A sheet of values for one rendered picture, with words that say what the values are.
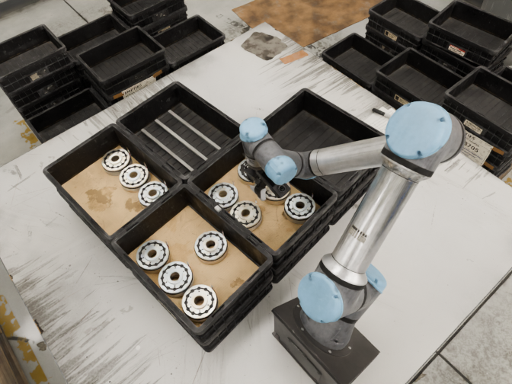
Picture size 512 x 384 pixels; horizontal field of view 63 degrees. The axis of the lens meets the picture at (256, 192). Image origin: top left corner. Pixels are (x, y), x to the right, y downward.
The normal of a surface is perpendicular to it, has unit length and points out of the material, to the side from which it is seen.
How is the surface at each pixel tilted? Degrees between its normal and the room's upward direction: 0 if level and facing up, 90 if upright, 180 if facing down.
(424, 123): 40
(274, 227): 0
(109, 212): 0
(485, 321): 0
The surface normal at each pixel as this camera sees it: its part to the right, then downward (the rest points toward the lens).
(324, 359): 0.48, -0.79
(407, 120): -0.58, -0.14
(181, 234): -0.04, -0.56
